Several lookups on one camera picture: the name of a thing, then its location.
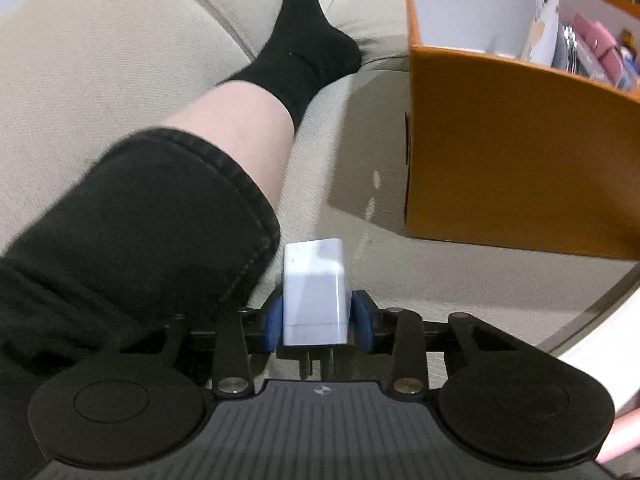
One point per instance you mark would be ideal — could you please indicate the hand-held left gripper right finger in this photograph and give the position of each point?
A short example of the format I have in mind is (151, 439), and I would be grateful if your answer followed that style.
(361, 325)

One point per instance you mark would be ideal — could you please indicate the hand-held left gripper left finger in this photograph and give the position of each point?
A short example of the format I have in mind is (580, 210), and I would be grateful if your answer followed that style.
(273, 325)

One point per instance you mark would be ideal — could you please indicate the white wall charger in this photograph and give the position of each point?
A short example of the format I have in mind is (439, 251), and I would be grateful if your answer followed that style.
(312, 285)

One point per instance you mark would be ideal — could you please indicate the orange cardboard box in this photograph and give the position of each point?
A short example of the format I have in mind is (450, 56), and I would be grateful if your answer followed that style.
(500, 160)

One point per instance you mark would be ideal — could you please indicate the brown bear plush blue jacket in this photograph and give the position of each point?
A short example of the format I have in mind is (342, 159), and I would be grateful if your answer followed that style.
(629, 45)

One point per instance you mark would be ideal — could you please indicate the person's left leg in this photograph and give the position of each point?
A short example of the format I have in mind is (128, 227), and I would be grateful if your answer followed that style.
(150, 235)

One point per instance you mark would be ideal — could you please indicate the white flat box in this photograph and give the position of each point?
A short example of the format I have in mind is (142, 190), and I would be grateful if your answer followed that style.
(605, 350)

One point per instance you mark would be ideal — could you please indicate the beige sofa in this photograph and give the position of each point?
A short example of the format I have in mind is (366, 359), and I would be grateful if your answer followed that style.
(100, 60)

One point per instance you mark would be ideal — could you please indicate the silver glitter round compact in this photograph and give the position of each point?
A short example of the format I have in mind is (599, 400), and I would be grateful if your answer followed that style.
(570, 50)

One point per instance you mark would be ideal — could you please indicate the white paper packet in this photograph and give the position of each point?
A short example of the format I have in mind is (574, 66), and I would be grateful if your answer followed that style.
(542, 25)

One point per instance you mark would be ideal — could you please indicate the pink leather card holder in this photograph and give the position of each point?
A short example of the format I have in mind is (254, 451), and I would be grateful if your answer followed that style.
(597, 42)

